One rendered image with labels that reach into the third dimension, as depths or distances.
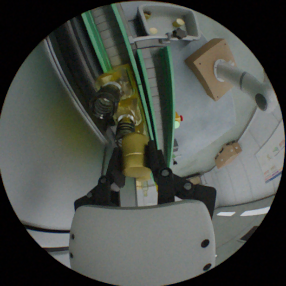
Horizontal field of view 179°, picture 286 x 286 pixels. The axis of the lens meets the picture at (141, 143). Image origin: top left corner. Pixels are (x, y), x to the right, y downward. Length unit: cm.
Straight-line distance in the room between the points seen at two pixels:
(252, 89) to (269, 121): 333
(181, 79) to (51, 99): 53
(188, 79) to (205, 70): 12
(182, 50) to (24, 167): 61
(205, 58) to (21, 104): 57
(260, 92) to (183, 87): 40
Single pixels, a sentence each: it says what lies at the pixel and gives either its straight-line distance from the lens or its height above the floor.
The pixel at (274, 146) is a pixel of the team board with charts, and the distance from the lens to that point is 376.
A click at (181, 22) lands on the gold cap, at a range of 50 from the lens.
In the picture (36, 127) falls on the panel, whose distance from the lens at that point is 18.
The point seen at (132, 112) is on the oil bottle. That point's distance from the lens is 15.
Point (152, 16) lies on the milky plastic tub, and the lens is 52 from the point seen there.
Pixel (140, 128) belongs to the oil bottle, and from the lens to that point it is 19.
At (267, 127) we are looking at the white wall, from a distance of 376.
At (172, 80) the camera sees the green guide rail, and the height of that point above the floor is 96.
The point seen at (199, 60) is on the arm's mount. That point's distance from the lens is 47.
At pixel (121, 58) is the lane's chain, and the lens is 34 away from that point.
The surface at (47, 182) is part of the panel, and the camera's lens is 18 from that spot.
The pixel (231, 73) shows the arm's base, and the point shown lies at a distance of 47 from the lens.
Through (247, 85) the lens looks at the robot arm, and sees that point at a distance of 42.
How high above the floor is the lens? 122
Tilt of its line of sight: 38 degrees down
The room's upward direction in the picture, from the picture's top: 174 degrees clockwise
